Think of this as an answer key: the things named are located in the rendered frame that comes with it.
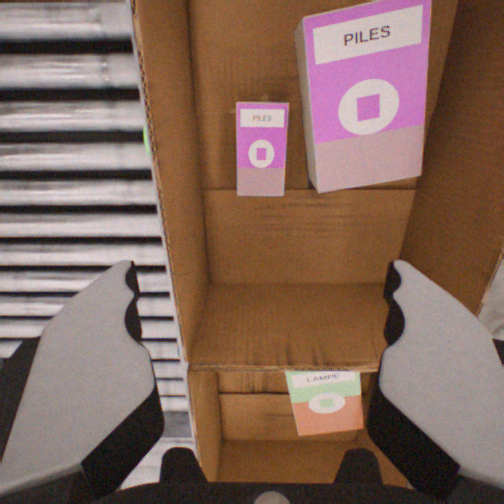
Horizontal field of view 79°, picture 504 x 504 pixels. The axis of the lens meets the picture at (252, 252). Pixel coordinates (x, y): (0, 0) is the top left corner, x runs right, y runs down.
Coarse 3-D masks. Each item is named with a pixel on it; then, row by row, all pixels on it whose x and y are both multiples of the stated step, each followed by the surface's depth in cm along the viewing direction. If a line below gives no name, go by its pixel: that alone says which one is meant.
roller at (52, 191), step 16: (0, 192) 56; (16, 192) 56; (32, 192) 56; (48, 192) 56; (64, 192) 55; (80, 192) 55; (96, 192) 55; (112, 192) 55; (128, 192) 55; (144, 192) 55
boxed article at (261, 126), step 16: (240, 112) 33; (256, 112) 33; (272, 112) 33; (240, 128) 33; (256, 128) 33; (272, 128) 33; (240, 144) 34; (256, 144) 34; (272, 144) 34; (240, 160) 35; (256, 160) 35; (272, 160) 35; (240, 176) 36; (256, 176) 36; (272, 176) 36; (240, 192) 37; (256, 192) 36; (272, 192) 36
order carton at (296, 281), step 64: (192, 0) 32; (256, 0) 32; (320, 0) 32; (448, 0) 31; (192, 64) 34; (256, 64) 34; (448, 64) 33; (192, 128) 35; (448, 128) 34; (192, 192) 36; (384, 192) 40; (448, 192) 34; (192, 256) 36; (256, 256) 45; (320, 256) 45; (384, 256) 45; (448, 256) 34; (192, 320) 35; (256, 320) 40; (320, 320) 40; (384, 320) 39
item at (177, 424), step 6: (168, 414) 84; (174, 414) 84; (180, 414) 84; (186, 414) 84; (168, 420) 82; (174, 420) 82; (180, 420) 82; (186, 420) 82; (168, 426) 81; (174, 426) 81; (180, 426) 81; (186, 426) 81; (168, 432) 79; (174, 432) 79; (180, 432) 79; (186, 432) 79; (162, 438) 78; (168, 438) 78; (174, 438) 78; (180, 438) 78; (186, 438) 78; (192, 438) 78
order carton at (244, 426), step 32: (192, 384) 35; (224, 384) 58; (256, 384) 58; (192, 416) 37; (224, 416) 62; (256, 416) 61; (288, 416) 61; (224, 448) 64; (256, 448) 64; (288, 448) 64; (320, 448) 64; (352, 448) 63; (224, 480) 58; (256, 480) 58; (288, 480) 58; (320, 480) 58; (384, 480) 51
